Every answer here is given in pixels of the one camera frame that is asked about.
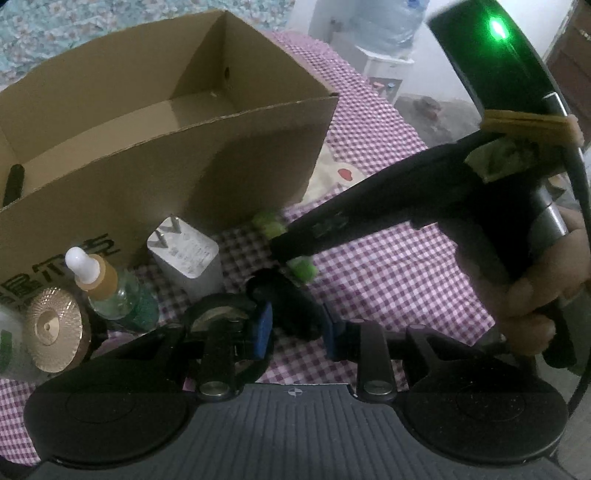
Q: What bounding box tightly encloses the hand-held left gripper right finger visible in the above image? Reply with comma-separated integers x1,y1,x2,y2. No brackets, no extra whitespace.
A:
323,318,512,405

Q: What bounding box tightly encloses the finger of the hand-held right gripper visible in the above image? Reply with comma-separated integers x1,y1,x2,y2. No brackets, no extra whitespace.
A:
252,146,465,244
271,175,459,284

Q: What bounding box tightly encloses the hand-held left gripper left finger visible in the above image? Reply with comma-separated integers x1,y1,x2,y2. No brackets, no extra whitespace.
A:
92,295,274,403

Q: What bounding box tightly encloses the black car key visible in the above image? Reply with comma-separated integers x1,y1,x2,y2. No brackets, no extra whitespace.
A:
247,270,324,340

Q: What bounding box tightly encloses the white charger plug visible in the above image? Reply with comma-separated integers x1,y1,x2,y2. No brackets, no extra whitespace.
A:
147,213,227,296

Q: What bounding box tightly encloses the brown cardboard box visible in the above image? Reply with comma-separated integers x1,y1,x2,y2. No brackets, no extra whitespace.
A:
0,10,341,301

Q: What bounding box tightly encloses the gold ribbed round cap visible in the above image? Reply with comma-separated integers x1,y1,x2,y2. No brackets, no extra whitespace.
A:
25,286,96,373

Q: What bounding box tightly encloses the person's right hand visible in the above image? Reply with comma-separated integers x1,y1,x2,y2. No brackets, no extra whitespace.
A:
481,207,591,357

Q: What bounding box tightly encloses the brown wooden door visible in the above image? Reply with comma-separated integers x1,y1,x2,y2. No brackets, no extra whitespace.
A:
542,9,591,158

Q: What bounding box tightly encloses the black cylinder tube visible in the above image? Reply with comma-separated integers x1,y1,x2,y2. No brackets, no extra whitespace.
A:
2,164,25,208

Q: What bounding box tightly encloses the teal floral cloth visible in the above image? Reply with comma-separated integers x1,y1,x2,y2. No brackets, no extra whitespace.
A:
0,0,296,86

